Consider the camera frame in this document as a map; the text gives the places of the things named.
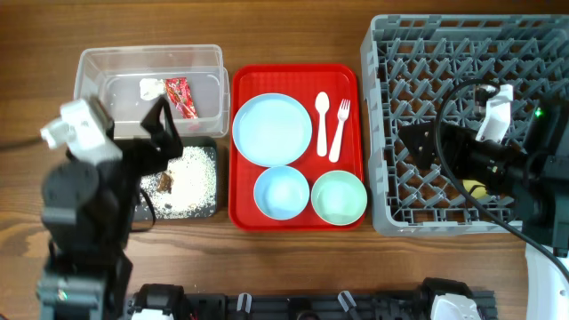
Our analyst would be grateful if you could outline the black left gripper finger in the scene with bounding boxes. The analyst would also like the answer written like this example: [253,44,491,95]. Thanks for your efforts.
[114,139,151,178]
[141,96,183,173]

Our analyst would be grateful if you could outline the light blue plate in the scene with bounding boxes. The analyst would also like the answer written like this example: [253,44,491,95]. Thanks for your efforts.
[232,92,313,167]

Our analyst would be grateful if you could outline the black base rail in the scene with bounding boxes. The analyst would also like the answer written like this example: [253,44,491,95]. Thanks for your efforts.
[124,277,498,319]

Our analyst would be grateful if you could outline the yellow plastic cup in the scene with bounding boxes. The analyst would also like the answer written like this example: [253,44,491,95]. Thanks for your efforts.
[462,180,488,199]

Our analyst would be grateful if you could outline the red serving tray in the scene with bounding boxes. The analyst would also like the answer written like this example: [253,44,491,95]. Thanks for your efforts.
[228,64,367,232]

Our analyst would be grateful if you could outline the grey dishwasher rack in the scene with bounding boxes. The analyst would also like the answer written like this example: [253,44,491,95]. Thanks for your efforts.
[360,15,568,236]

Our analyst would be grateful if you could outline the red snack wrapper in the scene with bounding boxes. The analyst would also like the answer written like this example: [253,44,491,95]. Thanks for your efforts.
[165,77,198,119]

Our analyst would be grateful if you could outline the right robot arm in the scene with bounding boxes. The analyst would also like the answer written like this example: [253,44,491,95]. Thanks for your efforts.
[399,100,568,319]

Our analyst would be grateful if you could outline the clear plastic bin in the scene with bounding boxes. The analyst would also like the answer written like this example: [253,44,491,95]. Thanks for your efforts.
[74,44,230,139]

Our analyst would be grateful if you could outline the white plastic spoon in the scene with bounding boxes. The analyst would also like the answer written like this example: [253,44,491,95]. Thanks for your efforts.
[315,92,330,157]

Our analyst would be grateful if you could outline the black waste tray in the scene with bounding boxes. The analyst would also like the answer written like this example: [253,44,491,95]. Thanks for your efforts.
[128,136,219,222]

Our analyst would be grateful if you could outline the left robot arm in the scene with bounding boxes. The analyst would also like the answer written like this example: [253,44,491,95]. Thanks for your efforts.
[36,96,183,319]

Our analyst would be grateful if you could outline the white tissue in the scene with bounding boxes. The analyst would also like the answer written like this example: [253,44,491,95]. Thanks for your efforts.
[139,78,165,101]

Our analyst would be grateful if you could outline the white plastic fork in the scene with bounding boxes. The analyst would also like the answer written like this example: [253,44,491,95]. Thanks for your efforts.
[329,99,350,163]

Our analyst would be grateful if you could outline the rice and food scraps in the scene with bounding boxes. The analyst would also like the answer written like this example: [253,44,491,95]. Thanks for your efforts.
[138,145,218,220]

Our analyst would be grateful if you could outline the light blue bowl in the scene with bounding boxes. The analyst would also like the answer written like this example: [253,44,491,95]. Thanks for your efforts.
[253,166,310,221]

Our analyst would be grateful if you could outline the mint green bowl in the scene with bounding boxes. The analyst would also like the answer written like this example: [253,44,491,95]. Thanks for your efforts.
[310,170,367,227]

